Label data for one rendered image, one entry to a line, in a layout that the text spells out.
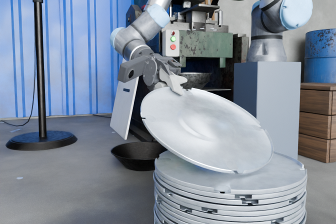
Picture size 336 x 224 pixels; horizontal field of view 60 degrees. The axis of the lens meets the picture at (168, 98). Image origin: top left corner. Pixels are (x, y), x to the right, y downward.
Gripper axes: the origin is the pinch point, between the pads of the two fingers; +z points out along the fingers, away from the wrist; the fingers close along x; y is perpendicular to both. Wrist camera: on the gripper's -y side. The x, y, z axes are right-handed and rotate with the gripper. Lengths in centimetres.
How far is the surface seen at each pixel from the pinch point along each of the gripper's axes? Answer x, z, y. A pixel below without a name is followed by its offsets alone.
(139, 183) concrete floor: 48, -15, 12
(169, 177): 3.9, 20.0, -14.5
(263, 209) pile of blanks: 0.5, 33.0, -6.6
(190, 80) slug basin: 34, -67, 74
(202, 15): -1, -81, 80
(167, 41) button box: 11, -65, 47
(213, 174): 3.1, 22.5, -6.5
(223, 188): 0.6, 27.3, -10.0
